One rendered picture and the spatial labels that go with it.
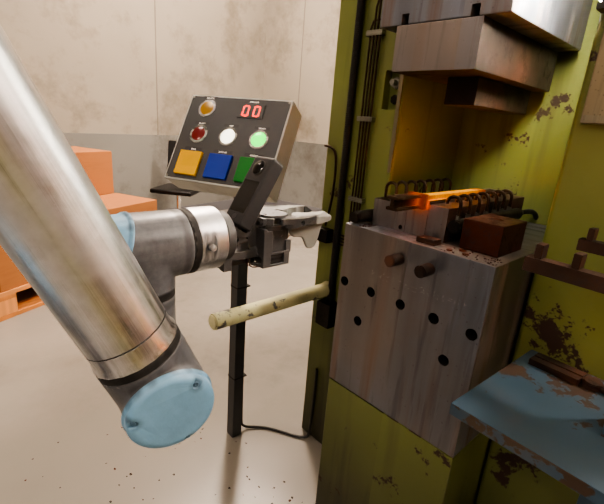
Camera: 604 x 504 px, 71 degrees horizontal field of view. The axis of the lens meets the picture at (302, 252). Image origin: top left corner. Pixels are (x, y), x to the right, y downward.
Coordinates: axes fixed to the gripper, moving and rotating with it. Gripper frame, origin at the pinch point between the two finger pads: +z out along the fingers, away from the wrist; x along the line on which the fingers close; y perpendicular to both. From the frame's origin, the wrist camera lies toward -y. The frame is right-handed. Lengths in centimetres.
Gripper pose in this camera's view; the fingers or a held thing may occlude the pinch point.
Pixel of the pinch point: (315, 210)
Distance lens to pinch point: 74.0
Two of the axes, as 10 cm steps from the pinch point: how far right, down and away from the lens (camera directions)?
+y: -0.8, 9.5, 3.0
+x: 6.7, 2.7, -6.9
